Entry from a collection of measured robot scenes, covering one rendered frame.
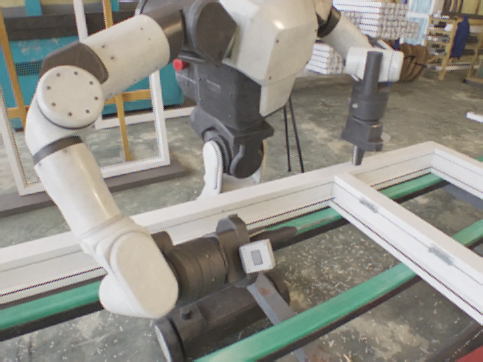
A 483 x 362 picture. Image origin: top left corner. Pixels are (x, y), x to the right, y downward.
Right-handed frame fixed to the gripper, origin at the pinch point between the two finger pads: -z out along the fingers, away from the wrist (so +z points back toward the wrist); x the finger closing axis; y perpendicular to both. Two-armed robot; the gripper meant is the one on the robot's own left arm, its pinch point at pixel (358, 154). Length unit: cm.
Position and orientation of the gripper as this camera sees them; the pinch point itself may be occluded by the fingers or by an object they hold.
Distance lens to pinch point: 90.5
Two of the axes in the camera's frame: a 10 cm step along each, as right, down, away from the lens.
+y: 8.9, -2.1, 4.1
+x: 4.6, 4.5, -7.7
